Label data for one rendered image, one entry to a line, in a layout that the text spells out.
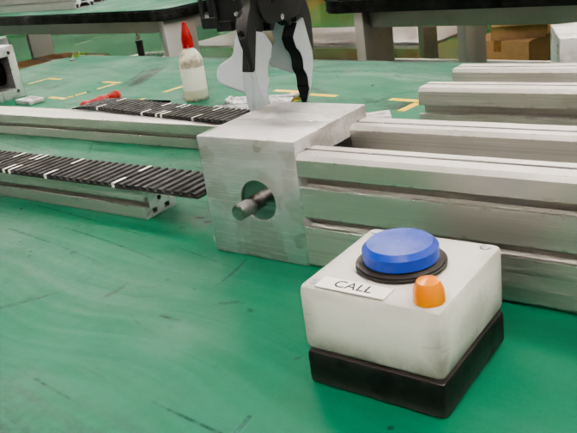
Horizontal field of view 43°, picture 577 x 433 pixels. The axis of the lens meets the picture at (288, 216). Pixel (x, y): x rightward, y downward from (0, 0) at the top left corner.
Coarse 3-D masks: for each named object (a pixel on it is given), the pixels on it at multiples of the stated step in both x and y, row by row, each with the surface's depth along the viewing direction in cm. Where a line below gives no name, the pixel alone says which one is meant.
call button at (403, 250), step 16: (368, 240) 39; (384, 240) 38; (400, 240) 38; (416, 240) 38; (432, 240) 38; (368, 256) 38; (384, 256) 37; (400, 256) 37; (416, 256) 37; (432, 256) 37; (384, 272) 37; (400, 272) 37
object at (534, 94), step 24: (456, 72) 70; (480, 72) 68; (504, 72) 67; (528, 72) 66; (552, 72) 64; (576, 72) 63; (432, 96) 64; (456, 96) 63; (480, 96) 61; (504, 96) 60; (528, 96) 59; (552, 96) 58; (576, 96) 57; (456, 120) 63; (480, 120) 62; (504, 120) 61; (528, 120) 60; (552, 120) 59; (576, 120) 58
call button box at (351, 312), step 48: (336, 288) 37; (384, 288) 36; (480, 288) 37; (336, 336) 38; (384, 336) 36; (432, 336) 34; (480, 336) 39; (336, 384) 39; (384, 384) 37; (432, 384) 35
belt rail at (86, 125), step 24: (0, 120) 109; (24, 120) 106; (48, 120) 102; (72, 120) 99; (96, 120) 96; (120, 120) 94; (144, 120) 92; (168, 120) 90; (168, 144) 90; (192, 144) 88
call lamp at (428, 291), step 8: (416, 280) 34; (424, 280) 34; (432, 280) 34; (416, 288) 34; (424, 288) 34; (432, 288) 34; (440, 288) 34; (416, 296) 34; (424, 296) 34; (432, 296) 34; (440, 296) 34; (416, 304) 34; (424, 304) 34; (432, 304) 34; (440, 304) 34
